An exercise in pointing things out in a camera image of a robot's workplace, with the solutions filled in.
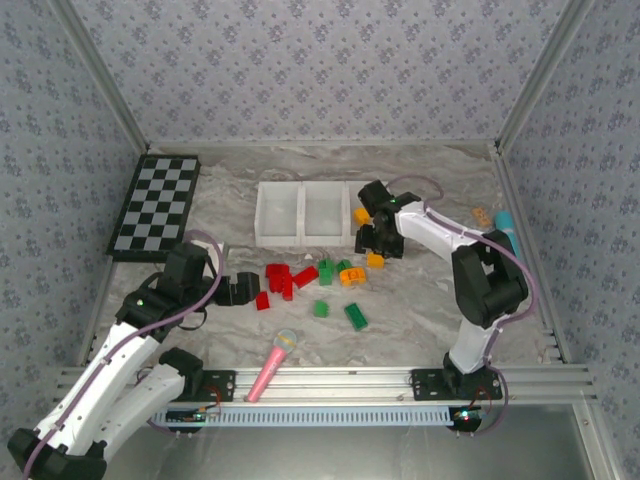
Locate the aluminium frame rail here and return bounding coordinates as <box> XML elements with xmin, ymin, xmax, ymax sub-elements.
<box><xmin>53</xmin><ymin>363</ymin><xmax>599</xmax><ymax>407</ymax></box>

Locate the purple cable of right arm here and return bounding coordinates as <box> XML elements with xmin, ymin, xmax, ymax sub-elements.
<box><xmin>384</xmin><ymin>174</ymin><xmax>539</xmax><ymax>436</ymax></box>

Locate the white plastic bin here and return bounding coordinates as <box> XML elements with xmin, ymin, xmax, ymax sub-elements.
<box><xmin>299</xmin><ymin>180</ymin><xmax>350</xmax><ymax>248</ymax></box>
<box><xmin>344</xmin><ymin>180</ymin><xmax>391</xmax><ymax>249</ymax></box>
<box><xmin>254</xmin><ymin>180</ymin><xmax>306</xmax><ymax>248</ymax></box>

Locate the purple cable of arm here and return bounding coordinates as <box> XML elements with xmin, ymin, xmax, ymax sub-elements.
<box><xmin>22</xmin><ymin>229</ymin><xmax>231</xmax><ymax>476</ymax></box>
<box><xmin>384</xmin><ymin>174</ymin><xmax>539</xmax><ymax>436</ymax></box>

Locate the slotted cable duct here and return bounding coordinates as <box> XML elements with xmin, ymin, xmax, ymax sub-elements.
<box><xmin>149</xmin><ymin>404</ymin><xmax>454</xmax><ymax>429</ymax></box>

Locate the black and grey chessboard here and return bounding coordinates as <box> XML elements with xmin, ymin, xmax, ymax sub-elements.
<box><xmin>106</xmin><ymin>153</ymin><xmax>202</xmax><ymax>263</ymax></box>

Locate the long green lego brick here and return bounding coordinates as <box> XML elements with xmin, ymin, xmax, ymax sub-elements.
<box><xmin>343</xmin><ymin>302</ymin><xmax>371</xmax><ymax>332</ymax></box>

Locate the pink toy microphone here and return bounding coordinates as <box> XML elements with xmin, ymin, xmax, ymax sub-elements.
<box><xmin>244</xmin><ymin>328</ymin><xmax>299</xmax><ymax>404</ymax></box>

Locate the long orange lego brick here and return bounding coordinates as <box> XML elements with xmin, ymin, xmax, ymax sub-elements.
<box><xmin>339</xmin><ymin>266</ymin><xmax>367</xmax><ymax>288</ymax></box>

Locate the small circuit board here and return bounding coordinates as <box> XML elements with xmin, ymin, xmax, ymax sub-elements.
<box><xmin>448</xmin><ymin>405</ymin><xmax>484</xmax><ymax>427</ymax></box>
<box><xmin>165</xmin><ymin>406</ymin><xmax>222</xmax><ymax>427</ymax></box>

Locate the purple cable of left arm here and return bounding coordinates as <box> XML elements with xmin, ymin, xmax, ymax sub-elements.
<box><xmin>22</xmin><ymin>229</ymin><xmax>231</xmax><ymax>476</ymax></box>

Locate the teal cylinder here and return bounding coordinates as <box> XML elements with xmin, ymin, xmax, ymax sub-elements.
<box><xmin>493</xmin><ymin>209</ymin><xmax>524</xmax><ymax>262</ymax></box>

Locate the aluminium frame post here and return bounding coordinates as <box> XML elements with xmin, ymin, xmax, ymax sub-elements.
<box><xmin>493</xmin><ymin>0</ymin><xmax>597</xmax><ymax>153</ymax></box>

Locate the long red lego brick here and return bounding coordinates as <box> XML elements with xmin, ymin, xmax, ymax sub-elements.
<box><xmin>292</xmin><ymin>265</ymin><xmax>320</xmax><ymax>289</ymax></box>

